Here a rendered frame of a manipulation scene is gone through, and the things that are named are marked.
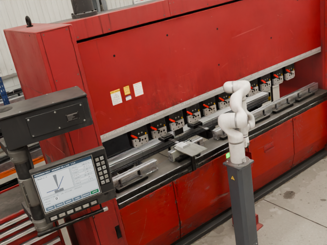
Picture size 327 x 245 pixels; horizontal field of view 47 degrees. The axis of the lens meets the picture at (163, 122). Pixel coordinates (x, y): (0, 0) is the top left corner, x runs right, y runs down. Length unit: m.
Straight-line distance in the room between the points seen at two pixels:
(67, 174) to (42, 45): 0.83
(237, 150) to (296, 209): 1.45
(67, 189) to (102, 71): 1.02
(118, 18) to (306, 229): 2.63
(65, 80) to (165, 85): 0.99
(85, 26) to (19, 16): 4.40
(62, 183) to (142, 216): 1.22
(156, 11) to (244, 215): 1.82
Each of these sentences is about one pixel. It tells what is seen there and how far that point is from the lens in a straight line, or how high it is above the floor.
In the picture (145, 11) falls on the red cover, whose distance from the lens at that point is 3.10.
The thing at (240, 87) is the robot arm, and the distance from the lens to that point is 3.19.
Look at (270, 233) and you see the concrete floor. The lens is 3.98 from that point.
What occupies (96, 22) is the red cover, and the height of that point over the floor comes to 2.26.
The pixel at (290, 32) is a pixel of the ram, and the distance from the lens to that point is 4.39.
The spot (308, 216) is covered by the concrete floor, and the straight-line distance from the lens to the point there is 4.20.
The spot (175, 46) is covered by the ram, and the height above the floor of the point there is 1.91.
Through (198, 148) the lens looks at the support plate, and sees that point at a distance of 3.43.
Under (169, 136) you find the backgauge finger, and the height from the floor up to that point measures 1.03.
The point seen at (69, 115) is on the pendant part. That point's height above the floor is 1.85.
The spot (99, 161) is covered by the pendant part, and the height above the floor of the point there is 1.52.
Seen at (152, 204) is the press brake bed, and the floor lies 0.65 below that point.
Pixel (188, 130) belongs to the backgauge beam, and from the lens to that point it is 3.89.
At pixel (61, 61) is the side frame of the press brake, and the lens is 2.60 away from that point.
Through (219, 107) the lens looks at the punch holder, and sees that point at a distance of 3.74.
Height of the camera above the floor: 2.52
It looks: 22 degrees down
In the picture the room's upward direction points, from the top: 10 degrees counter-clockwise
